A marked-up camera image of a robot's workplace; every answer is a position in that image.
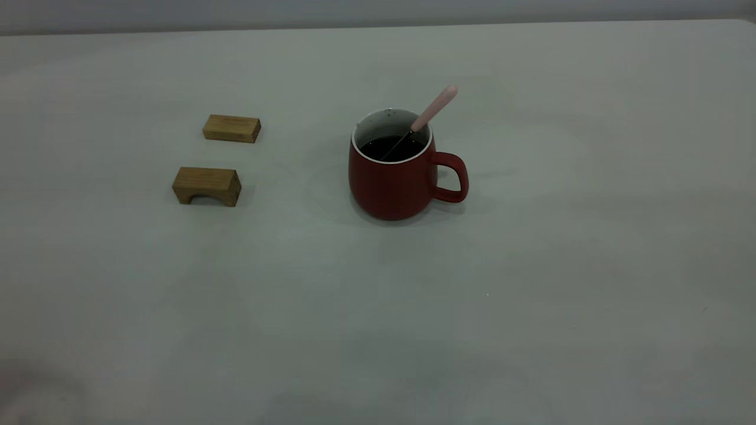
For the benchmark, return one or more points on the red ceramic cup with coffee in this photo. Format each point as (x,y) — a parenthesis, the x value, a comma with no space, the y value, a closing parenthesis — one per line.
(390,192)

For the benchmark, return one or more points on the flat rectangular wooden block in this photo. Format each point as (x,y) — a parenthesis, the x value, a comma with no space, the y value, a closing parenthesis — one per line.
(233,128)

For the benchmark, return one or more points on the arched wooden block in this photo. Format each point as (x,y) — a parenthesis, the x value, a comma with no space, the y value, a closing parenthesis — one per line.
(207,182)

